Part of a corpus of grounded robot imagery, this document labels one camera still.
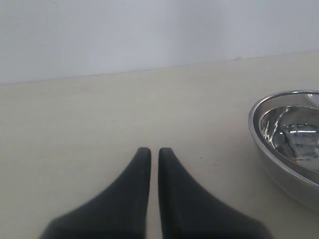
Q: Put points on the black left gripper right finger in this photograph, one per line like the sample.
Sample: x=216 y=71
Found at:
x=188 y=211

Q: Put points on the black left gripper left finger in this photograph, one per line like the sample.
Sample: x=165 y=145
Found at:
x=119 y=212

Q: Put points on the small stainless steel bowl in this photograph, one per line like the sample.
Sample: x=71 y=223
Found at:
x=292 y=135

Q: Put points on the steel mesh strainer basket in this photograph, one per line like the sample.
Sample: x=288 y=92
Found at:
x=295 y=185

